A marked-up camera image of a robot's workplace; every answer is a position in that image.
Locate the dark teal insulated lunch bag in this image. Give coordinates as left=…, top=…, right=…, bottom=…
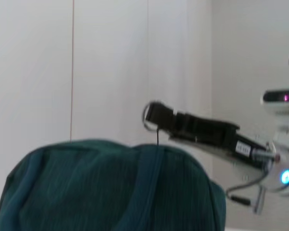
left=0, top=139, right=227, bottom=231

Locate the white robot head camera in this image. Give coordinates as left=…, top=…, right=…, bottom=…
left=261, top=89, right=289, bottom=126

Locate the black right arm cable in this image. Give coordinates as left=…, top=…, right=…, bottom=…
left=225, top=177, right=268, bottom=205

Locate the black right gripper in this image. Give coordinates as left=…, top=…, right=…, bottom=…
left=145, top=102, right=277, bottom=169

